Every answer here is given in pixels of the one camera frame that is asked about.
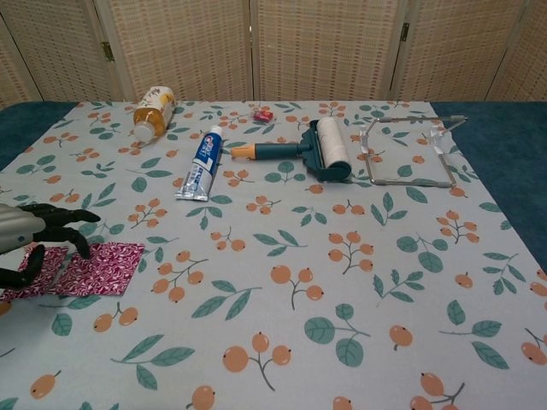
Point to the pink patterned pouch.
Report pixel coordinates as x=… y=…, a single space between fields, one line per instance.
x=72 y=277
x=124 y=265

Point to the floral fruit print tablecloth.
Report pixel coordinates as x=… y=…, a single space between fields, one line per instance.
x=273 y=299

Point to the woven folding screen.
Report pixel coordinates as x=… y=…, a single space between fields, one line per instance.
x=213 y=42

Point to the teal lint roller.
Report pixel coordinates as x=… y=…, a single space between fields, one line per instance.
x=329 y=145

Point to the amber tea bottle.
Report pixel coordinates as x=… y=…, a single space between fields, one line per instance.
x=154 y=113

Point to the blue white toothpaste tube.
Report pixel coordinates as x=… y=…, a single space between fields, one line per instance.
x=201 y=164

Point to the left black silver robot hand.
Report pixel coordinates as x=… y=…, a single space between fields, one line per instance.
x=25 y=226

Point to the red patterned packet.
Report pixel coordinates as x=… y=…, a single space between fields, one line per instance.
x=51 y=265

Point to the small red wrapped candy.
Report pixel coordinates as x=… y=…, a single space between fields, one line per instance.
x=262 y=115

